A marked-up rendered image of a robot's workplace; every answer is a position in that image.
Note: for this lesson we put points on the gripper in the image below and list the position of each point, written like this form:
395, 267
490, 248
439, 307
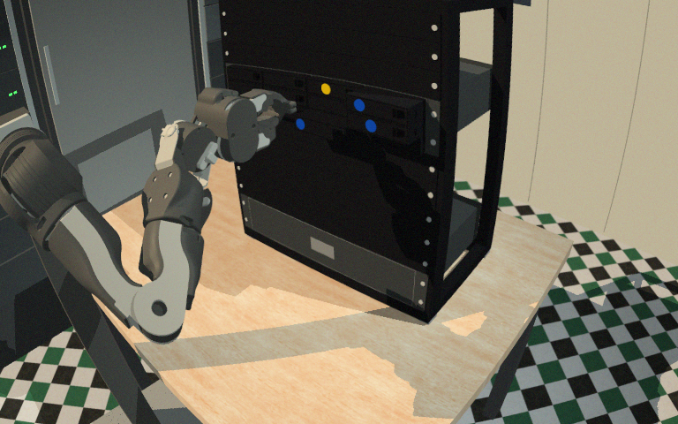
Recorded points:
234, 120

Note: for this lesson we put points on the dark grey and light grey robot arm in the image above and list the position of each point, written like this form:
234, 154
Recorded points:
43, 187

